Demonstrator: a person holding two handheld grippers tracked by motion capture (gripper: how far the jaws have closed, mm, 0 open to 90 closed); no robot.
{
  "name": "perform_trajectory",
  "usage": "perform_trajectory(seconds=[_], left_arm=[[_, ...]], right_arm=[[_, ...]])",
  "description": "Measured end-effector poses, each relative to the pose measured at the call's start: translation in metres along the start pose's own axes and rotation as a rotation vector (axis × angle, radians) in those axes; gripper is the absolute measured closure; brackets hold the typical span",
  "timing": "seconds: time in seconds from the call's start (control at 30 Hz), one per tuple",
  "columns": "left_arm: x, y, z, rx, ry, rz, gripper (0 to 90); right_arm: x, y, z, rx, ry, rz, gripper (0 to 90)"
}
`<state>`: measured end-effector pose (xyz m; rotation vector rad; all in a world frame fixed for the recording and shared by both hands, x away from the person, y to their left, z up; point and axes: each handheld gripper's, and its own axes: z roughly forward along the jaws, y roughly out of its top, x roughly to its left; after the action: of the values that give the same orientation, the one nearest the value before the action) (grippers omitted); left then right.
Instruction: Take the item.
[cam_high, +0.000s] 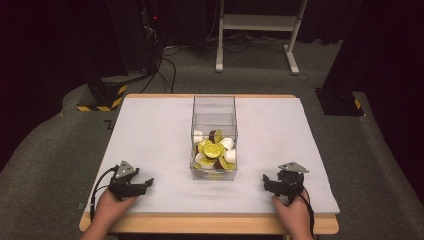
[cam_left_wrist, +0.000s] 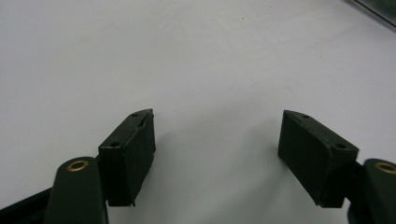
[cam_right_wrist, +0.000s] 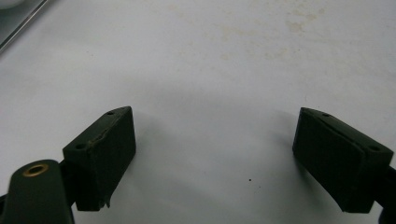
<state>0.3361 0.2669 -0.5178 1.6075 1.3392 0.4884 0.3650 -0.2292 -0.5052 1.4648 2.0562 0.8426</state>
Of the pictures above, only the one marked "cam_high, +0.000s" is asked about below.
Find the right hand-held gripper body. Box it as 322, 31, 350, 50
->
277, 161, 310, 205

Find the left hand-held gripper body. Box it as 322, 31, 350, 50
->
107, 160, 141, 202

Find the person's right hand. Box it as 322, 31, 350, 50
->
271, 189, 313, 235

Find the person's left hand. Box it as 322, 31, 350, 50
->
90, 189, 138, 232

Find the white table mat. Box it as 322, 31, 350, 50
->
84, 96, 341, 215

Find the pile of coffee capsules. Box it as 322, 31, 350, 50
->
192, 128, 238, 174

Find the wooden table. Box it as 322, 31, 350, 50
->
78, 93, 341, 236

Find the black yellow striped stand base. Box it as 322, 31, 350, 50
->
76, 77, 129, 113

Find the clear plastic box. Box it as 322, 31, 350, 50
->
189, 94, 239, 182

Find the black computer tower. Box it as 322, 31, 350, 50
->
105, 0, 163, 76

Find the white metal stand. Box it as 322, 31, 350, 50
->
215, 0, 310, 76

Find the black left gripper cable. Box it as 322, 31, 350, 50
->
89, 165, 120, 222

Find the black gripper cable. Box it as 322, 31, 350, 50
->
297, 190, 316, 236
89, 165, 120, 222

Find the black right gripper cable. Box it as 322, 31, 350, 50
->
297, 190, 316, 236

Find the black floor cable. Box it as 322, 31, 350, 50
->
139, 46, 178, 95

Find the bundle of floor cables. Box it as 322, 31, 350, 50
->
205, 31, 290, 54

